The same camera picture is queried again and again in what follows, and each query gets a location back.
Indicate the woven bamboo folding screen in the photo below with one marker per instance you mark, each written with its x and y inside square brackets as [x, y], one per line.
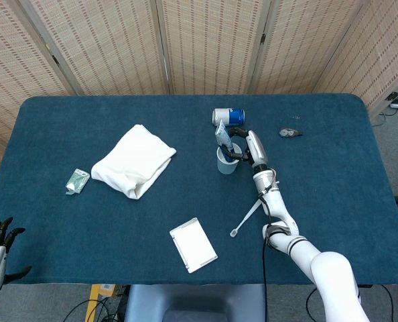
[118, 43]

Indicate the folded white towel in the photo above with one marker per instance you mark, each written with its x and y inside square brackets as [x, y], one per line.
[132, 161]

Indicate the yellow frame part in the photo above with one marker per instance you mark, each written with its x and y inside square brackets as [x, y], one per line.
[95, 295]

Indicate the blue silver drink can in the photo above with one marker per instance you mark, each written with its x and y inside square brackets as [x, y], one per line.
[236, 115]

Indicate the white toothbrush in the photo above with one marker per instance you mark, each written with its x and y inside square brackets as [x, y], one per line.
[244, 219]

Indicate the white rectangular plastic tray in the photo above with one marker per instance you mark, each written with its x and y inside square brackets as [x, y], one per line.
[194, 245]

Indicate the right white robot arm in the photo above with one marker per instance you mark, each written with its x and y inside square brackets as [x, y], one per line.
[329, 268]

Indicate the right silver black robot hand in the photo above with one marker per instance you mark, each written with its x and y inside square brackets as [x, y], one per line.
[256, 147]

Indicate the white plastic cup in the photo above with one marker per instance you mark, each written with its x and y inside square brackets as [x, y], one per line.
[225, 167]

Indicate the green wrapped soap bar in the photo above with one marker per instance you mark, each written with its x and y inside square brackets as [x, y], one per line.
[76, 181]

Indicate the blue white toothpaste tube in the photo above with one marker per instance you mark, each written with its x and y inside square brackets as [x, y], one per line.
[221, 135]

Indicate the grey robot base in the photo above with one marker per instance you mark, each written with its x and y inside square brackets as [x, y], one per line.
[185, 302]

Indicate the blue table cloth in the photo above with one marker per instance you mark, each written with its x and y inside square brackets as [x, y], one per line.
[118, 228]

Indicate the dark grey correction tape dispenser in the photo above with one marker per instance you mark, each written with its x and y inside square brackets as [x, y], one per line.
[287, 133]

